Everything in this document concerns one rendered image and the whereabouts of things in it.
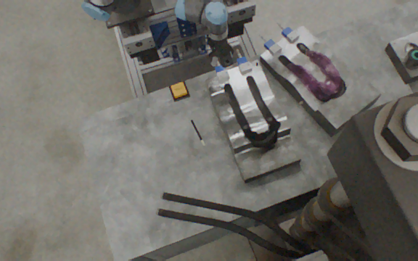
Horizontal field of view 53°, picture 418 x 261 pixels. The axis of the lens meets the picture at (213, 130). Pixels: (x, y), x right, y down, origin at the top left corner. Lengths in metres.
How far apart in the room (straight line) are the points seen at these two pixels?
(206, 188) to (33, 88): 1.77
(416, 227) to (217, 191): 1.29
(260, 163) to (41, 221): 1.59
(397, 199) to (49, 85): 2.80
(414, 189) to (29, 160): 2.65
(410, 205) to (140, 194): 1.40
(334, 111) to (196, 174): 0.66
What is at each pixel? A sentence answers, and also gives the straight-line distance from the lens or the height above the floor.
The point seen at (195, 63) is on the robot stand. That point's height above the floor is 0.21.
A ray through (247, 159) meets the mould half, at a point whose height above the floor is 0.86.
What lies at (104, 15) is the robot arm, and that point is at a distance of 1.79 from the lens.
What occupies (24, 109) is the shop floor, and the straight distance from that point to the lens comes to 3.19.
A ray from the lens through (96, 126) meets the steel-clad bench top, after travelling 2.04.
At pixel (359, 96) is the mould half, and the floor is 0.91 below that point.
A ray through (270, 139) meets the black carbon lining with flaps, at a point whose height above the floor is 0.87.
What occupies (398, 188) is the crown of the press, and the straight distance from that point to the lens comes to 0.65.
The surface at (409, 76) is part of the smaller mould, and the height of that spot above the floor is 0.87.
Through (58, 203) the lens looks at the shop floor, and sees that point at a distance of 2.88.
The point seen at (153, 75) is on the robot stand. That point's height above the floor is 0.21.
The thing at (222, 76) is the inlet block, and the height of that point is 0.92.
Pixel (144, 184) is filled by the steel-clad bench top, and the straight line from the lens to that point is 1.89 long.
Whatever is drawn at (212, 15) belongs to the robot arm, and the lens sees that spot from 1.52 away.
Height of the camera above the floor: 2.60
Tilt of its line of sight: 70 degrees down
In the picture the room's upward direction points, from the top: 10 degrees counter-clockwise
